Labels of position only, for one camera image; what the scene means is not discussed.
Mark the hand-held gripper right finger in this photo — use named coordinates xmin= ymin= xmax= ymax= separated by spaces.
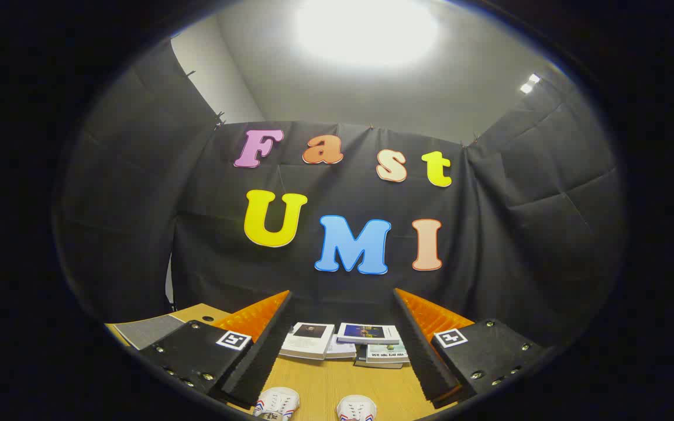
xmin=393 ymin=288 xmax=546 ymax=409

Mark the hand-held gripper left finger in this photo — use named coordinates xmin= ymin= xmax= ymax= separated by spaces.
xmin=138 ymin=290 xmax=293 ymax=410

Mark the white striped canvas shoe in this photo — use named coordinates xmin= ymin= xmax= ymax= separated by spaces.
xmin=253 ymin=387 xmax=301 ymax=421
xmin=336 ymin=395 xmax=377 ymax=421

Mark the grey fabric storage box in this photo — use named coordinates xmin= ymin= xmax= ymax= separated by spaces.
xmin=114 ymin=315 xmax=187 ymax=350

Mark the book with pale green cover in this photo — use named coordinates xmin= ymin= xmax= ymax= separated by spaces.
xmin=366 ymin=343 xmax=410 ymax=364

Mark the white book with dark portrait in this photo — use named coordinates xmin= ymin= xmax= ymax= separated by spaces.
xmin=279 ymin=322 xmax=335 ymax=360

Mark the dark grey book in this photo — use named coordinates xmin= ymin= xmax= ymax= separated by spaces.
xmin=353 ymin=346 xmax=404 ymax=370

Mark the book with blue cover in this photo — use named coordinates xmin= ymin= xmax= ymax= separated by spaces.
xmin=336 ymin=322 xmax=401 ymax=345

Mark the plain white book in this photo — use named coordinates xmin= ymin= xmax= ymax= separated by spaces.
xmin=325 ymin=334 xmax=357 ymax=359

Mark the round ceiling lamp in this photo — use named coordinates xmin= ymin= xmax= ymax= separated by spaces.
xmin=293 ymin=0 xmax=440 ymax=68

